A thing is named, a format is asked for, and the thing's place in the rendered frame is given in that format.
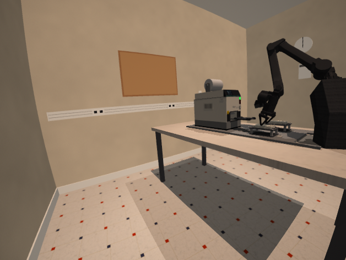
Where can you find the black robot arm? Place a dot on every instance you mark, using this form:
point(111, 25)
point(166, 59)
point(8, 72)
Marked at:
point(320, 68)

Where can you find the beige cylinder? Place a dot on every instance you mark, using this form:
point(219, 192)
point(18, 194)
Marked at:
point(214, 84)

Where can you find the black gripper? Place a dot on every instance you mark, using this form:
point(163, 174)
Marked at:
point(269, 112)

